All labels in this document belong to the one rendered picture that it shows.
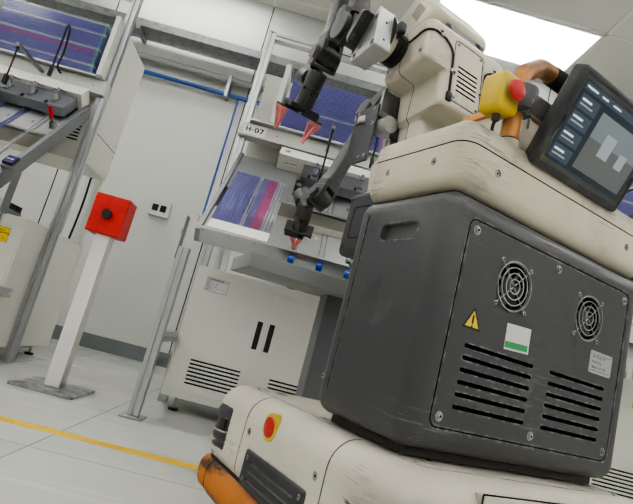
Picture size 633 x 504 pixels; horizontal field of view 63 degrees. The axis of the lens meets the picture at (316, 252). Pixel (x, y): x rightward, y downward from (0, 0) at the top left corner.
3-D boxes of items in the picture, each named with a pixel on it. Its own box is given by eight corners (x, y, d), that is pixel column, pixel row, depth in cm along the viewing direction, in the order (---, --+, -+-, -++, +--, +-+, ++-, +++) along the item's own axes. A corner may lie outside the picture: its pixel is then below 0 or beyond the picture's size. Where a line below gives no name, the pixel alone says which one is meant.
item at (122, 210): (71, 400, 188) (138, 198, 202) (6, 383, 187) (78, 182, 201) (94, 393, 212) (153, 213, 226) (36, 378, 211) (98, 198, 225)
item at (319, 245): (365, 279, 201) (368, 272, 200) (200, 234, 199) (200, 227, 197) (367, 251, 217) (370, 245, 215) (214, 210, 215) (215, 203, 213)
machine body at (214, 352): (319, 450, 217) (354, 305, 228) (155, 408, 214) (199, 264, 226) (309, 424, 281) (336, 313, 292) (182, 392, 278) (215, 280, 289)
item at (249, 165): (367, 233, 233) (371, 224, 230) (224, 194, 231) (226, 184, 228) (370, 198, 260) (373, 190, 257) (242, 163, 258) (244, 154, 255)
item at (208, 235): (363, 286, 202) (369, 272, 198) (198, 241, 200) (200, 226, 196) (363, 284, 203) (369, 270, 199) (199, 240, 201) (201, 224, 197)
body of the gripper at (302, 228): (286, 223, 191) (290, 206, 187) (313, 231, 192) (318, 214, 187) (283, 232, 186) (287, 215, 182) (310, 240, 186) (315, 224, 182)
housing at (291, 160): (369, 204, 258) (378, 180, 250) (273, 178, 256) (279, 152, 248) (370, 197, 264) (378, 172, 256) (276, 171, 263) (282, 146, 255)
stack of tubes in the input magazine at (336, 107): (380, 153, 255) (393, 104, 260) (279, 125, 254) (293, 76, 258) (376, 162, 268) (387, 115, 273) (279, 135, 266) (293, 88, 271)
